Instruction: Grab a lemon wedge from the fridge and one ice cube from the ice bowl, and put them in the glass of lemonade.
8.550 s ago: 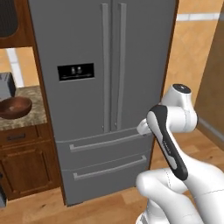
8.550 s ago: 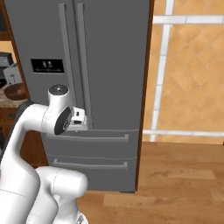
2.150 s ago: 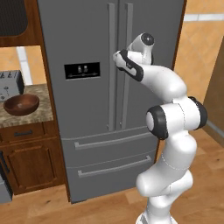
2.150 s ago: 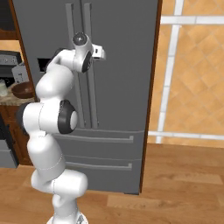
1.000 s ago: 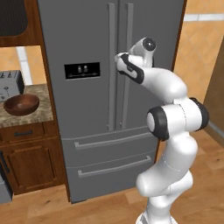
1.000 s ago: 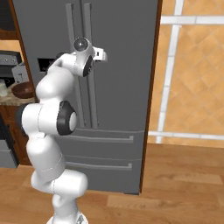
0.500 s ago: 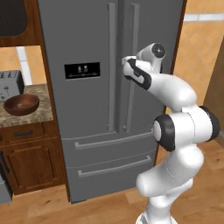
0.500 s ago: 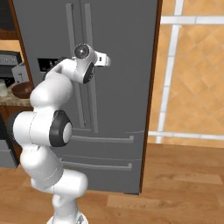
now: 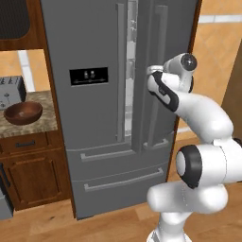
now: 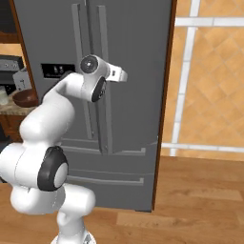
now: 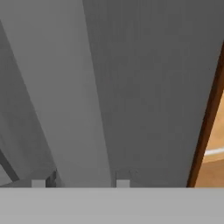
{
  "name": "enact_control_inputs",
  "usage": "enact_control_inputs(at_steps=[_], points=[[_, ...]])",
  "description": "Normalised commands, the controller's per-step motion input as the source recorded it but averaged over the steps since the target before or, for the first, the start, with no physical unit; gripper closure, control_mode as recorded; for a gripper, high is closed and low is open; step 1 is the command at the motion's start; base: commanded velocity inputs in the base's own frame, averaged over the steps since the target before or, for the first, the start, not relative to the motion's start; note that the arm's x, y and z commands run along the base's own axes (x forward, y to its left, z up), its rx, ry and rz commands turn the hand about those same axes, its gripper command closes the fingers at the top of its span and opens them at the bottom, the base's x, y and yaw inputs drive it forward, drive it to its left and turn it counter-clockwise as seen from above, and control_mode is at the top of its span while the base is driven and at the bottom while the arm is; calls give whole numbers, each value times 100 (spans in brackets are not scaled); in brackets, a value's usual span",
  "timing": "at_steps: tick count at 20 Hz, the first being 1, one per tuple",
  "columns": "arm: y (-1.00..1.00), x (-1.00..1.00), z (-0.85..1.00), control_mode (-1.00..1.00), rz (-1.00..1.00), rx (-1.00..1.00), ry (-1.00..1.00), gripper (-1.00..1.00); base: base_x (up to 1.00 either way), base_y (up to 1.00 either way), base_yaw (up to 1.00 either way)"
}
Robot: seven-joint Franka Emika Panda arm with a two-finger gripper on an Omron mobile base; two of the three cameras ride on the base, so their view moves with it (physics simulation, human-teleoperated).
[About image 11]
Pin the dark grey fridge door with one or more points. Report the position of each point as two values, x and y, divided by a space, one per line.
148 87

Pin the brown wooden cabinet panel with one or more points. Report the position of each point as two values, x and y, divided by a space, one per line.
204 131

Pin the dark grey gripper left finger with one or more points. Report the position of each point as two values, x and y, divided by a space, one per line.
38 183

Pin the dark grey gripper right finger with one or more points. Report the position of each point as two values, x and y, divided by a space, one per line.
122 183

